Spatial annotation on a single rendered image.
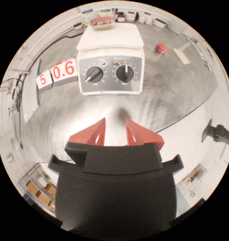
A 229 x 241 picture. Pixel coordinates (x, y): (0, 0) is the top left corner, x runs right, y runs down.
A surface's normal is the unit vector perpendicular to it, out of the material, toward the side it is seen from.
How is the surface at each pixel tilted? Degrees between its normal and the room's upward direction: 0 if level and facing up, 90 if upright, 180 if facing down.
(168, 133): 0
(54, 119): 0
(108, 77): 30
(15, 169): 90
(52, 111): 0
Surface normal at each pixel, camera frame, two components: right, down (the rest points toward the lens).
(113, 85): 0.00, 0.64
